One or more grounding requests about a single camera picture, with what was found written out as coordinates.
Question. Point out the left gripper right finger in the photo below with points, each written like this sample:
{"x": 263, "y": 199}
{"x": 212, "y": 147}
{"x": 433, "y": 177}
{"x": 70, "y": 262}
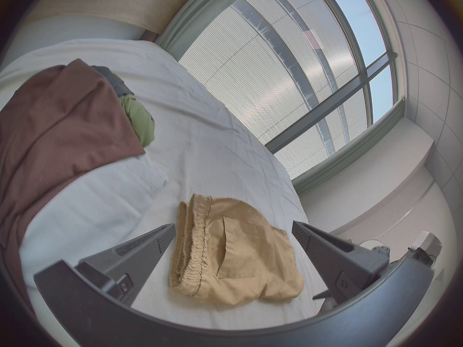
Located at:
{"x": 340, "y": 266}

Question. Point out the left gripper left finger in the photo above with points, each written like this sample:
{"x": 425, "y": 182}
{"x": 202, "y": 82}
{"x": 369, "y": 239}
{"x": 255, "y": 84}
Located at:
{"x": 126, "y": 266}

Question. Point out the tan shorts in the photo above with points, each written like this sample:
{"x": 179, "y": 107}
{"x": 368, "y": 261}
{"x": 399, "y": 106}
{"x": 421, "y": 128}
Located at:
{"x": 246, "y": 262}

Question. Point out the bed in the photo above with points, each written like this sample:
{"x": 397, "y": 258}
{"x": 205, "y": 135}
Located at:
{"x": 202, "y": 139}

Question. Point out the white garment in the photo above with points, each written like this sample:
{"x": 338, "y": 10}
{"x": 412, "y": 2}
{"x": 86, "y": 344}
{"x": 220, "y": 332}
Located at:
{"x": 101, "y": 201}

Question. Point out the green garment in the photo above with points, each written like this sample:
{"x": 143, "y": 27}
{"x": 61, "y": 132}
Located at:
{"x": 139, "y": 121}

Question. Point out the brown garment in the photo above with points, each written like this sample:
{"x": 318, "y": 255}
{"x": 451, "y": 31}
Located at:
{"x": 61, "y": 132}

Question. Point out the black garment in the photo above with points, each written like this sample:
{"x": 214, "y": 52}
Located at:
{"x": 112, "y": 81}

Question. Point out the window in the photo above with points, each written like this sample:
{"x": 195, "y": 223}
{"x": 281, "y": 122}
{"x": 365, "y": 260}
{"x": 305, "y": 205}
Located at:
{"x": 275, "y": 67}

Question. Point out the grey-green curtain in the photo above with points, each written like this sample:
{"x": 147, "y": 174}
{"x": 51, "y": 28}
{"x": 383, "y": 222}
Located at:
{"x": 195, "y": 16}

